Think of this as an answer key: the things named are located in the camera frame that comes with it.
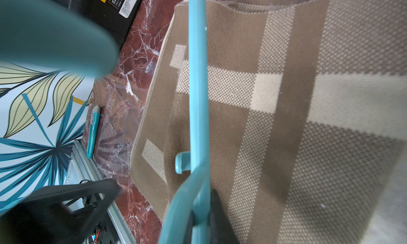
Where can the aluminium frame rail front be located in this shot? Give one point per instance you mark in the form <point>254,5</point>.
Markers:
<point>112,228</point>

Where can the brown plaid scarf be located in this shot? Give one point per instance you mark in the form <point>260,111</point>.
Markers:
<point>307,110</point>

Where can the teal plastic hanger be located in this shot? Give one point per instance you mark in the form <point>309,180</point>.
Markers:
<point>43,33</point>

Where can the black yellow toolbox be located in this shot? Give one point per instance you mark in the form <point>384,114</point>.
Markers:
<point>115,16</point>

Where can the teal utility knife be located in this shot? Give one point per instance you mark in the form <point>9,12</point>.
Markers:
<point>95,117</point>

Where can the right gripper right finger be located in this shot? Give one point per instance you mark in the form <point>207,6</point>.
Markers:
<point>220,227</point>

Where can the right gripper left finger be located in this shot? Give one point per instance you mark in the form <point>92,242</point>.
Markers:
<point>44,216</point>

